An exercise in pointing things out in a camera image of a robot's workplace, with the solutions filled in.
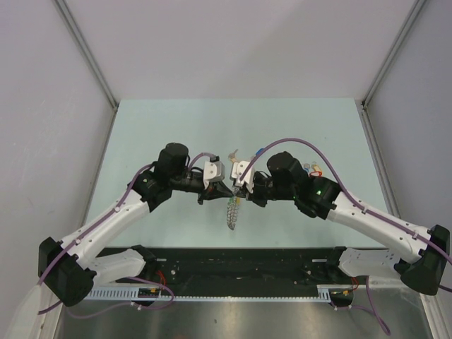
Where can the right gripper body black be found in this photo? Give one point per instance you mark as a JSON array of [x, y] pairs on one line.
[[264, 189]]

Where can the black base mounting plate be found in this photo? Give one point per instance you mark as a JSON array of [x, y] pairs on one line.
[[317, 266]]

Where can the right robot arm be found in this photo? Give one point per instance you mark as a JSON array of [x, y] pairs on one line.
[[417, 255]]

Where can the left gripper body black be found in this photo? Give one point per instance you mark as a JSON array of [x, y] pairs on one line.
[[203, 195]]

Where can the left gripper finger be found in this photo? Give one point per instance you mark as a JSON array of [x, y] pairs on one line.
[[210, 195], [220, 188]]

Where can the key with red tag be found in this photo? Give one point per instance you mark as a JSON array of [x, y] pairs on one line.
[[315, 170]]

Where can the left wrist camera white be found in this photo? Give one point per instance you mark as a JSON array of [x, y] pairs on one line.
[[213, 172]]

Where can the right aluminium frame post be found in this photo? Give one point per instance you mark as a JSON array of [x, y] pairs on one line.
[[395, 48]]

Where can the aluminium frame post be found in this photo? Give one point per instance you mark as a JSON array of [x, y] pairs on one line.
[[395, 48], [83, 47]]

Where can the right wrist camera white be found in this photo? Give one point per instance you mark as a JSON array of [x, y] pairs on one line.
[[242, 175]]

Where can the round metal keyring disc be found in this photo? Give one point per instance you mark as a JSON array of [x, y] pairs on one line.
[[232, 214]]

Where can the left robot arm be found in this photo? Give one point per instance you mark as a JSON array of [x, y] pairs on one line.
[[71, 267]]

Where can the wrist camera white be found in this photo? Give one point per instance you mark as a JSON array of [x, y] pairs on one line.
[[242, 175], [213, 172]]

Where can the left aluminium frame post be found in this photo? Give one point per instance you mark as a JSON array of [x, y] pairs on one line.
[[83, 47]]

